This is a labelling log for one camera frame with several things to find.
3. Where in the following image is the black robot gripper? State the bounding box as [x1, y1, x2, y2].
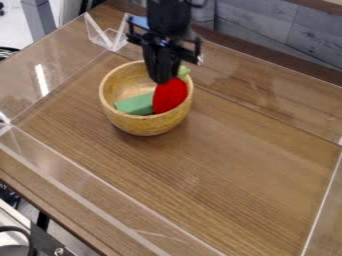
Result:
[127, 0, 203, 84]

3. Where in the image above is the red plush strawberry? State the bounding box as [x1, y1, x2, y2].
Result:
[153, 65, 190, 114]

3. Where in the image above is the light wooden bowl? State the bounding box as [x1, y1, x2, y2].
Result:
[99, 60, 194, 136]

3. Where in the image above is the green rectangular block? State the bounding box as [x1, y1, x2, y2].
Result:
[114, 93, 154, 116]

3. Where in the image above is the grey post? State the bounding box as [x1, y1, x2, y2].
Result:
[20, 0, 57, 41]

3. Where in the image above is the clear acrylic tray enclosure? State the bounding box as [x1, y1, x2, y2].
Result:
[0, 20, 342, 256]

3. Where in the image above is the black bracket with cable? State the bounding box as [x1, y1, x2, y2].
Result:
[0, 226, 78, 256]

